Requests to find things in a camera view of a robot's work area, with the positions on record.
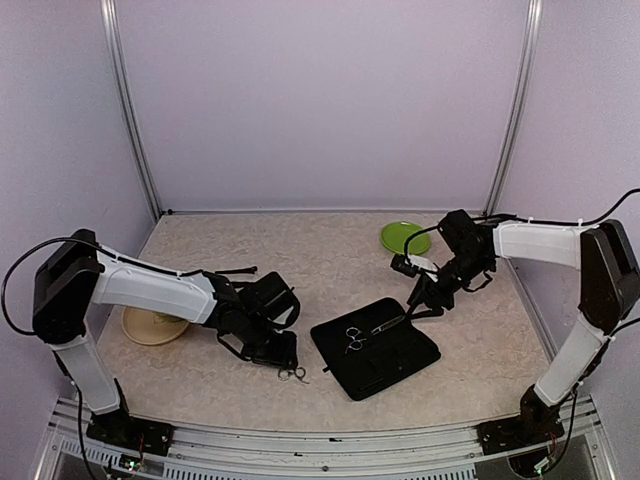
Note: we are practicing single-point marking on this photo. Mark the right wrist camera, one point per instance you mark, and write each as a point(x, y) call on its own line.
point(413, 265)

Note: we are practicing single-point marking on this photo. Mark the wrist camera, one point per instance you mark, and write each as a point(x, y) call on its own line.
point(283, 310)
point(413, 265)

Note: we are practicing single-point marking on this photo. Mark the aluminium frame post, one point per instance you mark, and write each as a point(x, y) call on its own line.
point(116, 53)
point(517, 106)

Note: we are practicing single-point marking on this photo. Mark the front aluminium rail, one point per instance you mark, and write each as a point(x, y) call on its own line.
point(203, 452)

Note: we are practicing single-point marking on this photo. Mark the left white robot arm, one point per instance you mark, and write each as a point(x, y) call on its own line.
point(81, 273)

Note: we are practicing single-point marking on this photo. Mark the left aluminium frame post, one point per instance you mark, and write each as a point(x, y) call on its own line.
point(116, 53)

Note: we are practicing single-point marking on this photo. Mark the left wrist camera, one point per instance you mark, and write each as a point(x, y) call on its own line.
point(283, 310)

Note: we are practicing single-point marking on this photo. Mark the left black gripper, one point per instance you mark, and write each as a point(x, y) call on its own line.
point(281, 357)

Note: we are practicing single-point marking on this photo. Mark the beige plate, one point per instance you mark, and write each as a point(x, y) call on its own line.
point(140, 327)

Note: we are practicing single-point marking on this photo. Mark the right aluminium frame post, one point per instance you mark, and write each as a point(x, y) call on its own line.
point(517, 106)

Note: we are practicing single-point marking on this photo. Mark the green bowl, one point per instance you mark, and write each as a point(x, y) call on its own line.
point(163, 318)

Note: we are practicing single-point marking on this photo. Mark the green plate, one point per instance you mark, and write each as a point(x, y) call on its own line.
point(394, 235)

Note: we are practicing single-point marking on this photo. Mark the silver scissors black blades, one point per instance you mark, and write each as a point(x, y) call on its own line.
point(357, 337)

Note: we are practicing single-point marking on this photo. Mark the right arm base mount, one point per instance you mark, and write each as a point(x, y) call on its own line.
point(512, 433)

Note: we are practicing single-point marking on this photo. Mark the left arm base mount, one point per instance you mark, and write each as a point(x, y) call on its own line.
point(119, 428)

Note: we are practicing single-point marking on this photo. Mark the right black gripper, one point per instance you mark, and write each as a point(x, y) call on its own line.
point(429, 293)

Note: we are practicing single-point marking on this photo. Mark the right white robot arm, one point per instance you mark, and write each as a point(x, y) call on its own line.
point(609, 289)

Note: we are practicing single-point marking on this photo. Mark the black tool pouch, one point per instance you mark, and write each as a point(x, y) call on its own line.
point(384, 360)

